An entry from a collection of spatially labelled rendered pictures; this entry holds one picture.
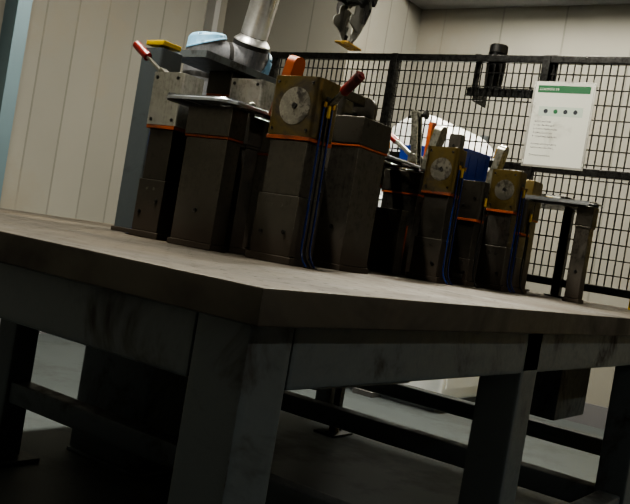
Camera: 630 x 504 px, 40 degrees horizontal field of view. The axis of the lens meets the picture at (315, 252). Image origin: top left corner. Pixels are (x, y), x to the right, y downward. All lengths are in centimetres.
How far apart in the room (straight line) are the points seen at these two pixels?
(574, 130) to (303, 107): 166
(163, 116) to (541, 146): 167
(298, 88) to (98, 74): 348
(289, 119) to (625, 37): 376
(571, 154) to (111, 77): 288
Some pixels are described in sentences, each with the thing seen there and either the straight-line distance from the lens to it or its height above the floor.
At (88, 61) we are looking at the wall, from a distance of 505.
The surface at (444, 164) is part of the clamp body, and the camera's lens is 223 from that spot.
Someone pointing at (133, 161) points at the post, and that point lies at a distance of 209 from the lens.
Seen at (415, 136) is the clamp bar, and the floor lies 113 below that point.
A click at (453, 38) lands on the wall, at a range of 568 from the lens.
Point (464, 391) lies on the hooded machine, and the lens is 463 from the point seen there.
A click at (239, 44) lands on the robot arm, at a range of 273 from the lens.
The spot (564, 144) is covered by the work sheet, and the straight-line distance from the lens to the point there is 317.
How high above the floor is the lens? 75
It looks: 1 degrees down
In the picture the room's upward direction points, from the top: 9 degrees clockwise
